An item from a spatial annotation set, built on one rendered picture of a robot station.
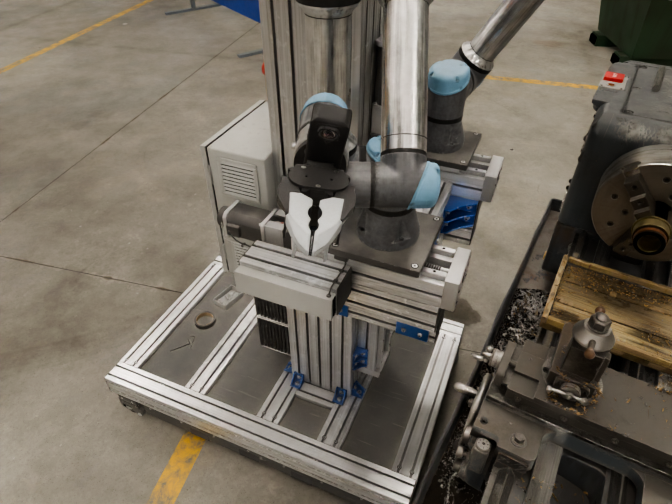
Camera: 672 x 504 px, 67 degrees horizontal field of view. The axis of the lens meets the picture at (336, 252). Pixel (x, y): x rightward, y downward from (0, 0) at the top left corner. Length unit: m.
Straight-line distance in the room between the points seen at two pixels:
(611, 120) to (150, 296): 2.25
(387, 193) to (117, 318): 2.18
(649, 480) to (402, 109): 0.89
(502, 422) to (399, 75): 0.77
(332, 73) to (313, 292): 0.50
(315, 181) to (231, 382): 1.60
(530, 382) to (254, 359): 1.26
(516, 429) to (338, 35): 0.88
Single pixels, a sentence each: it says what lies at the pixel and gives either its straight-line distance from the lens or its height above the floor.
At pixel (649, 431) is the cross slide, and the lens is 1.26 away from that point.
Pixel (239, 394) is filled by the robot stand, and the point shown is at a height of 0.21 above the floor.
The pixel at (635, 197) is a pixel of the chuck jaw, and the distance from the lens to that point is 1.59.
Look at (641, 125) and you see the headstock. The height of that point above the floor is 1.25.
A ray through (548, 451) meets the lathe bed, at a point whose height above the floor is 0.87.
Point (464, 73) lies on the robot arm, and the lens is 1.52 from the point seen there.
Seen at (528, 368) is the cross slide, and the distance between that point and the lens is 1.25.
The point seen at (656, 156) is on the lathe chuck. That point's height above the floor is 1.23.
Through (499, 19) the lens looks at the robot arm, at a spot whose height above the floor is 1.51.
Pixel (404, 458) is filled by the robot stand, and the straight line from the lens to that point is 1.91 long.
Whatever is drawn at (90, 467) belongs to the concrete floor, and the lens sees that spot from 2.34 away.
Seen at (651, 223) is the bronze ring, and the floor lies 1.12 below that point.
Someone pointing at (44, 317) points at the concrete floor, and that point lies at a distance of 2.99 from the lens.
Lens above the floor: 1.91
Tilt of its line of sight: 40 degrees down
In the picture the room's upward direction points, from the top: straight up
